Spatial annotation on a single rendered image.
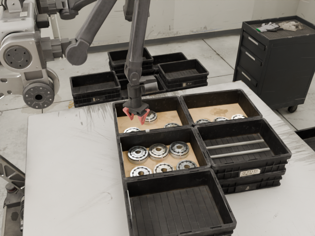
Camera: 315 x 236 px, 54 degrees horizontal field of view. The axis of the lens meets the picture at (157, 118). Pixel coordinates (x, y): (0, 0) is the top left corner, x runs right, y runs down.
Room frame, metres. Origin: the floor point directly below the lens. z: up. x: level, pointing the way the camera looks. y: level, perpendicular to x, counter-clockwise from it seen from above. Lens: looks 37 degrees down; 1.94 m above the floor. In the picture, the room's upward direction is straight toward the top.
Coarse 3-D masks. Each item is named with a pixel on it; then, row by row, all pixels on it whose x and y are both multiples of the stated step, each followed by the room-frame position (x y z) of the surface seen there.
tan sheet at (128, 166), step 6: (192, 150) 1.18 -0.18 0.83; (126, 156) 1.13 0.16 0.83; (168, 156) 1.13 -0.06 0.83; (192, 156) 1.13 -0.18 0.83; (126, 162) 1.09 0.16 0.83; (144, 162) 1.09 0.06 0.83; (150, 162) 1.09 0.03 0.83; (156, 162) 1.09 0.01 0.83; (162, 162) 1.09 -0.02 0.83; (168, 162) 1.09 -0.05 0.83; (174, 162) 1.09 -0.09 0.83; (126, 168) 1.05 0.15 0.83; (132, 168) 1.05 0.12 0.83; (150, 168) 1.05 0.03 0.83; (174, 168) 1.05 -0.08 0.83; (126, 174) 1.01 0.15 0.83
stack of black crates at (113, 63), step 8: (144, 48) 2.96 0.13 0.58; (112, 56) 2.86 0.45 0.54; (120, 56) 2.88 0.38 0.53; (144, 56) 2.96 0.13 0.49; (112, 64) 2.59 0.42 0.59; (120, 64) 2.60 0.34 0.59; (144, 64) 2.68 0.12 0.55; (152, 64) 2.70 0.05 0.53; (120, 72) 2.60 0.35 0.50; (144, 72) 2.66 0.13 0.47
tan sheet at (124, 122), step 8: (160, 112) 1.51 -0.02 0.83; (168, 112) 1.51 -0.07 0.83; (176, 112) 1.51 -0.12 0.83; (120, 120) 1.43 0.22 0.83; (128, 120) 1.43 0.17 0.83; (136, 120) 1.43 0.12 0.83; (160, 120) 1.43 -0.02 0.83; (168, 120) 1.43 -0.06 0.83; (176, 120) 1.43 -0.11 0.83; (120, 128) 1.36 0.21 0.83; (144, 128) 1.36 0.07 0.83; (152, 128) 1.36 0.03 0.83
